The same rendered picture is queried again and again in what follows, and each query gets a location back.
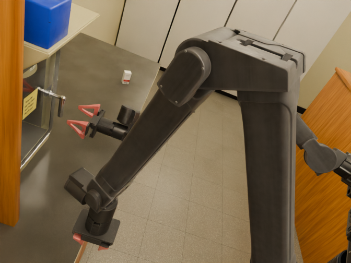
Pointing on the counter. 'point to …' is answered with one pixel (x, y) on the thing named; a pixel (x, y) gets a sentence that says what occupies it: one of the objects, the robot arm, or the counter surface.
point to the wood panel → (11, 107)
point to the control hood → (83, 22)
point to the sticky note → (30, 103)
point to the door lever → (59, 103)
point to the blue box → (46, 21)
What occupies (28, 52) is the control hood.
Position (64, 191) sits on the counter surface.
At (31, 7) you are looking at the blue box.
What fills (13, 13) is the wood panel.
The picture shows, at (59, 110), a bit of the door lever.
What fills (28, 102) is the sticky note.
